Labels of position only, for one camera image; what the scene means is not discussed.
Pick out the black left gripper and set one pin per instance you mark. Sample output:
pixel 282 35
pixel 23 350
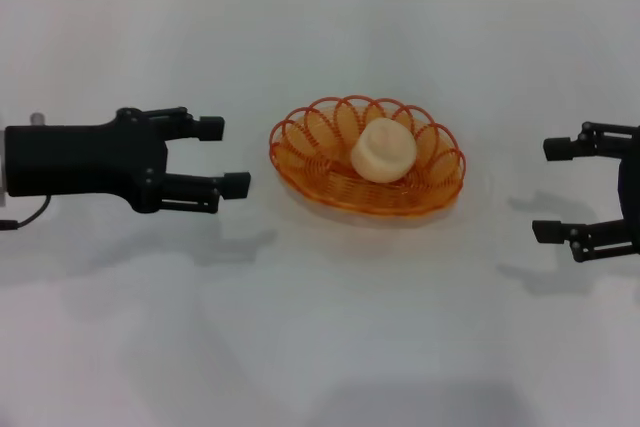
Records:
pixel 85 159

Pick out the cream round bun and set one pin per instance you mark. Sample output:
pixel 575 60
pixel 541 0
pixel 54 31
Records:
pixel 382 152

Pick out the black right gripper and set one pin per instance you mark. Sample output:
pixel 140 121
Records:
pixel 632 192

